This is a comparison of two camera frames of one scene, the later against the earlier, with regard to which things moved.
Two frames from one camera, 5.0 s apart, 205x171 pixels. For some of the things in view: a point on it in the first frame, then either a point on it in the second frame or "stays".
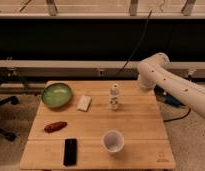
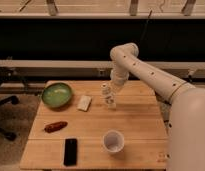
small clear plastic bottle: (115, 98) to (109, 96)
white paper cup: (113, 141) stays
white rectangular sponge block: (84, 102) stays
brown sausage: (55, 127) stays
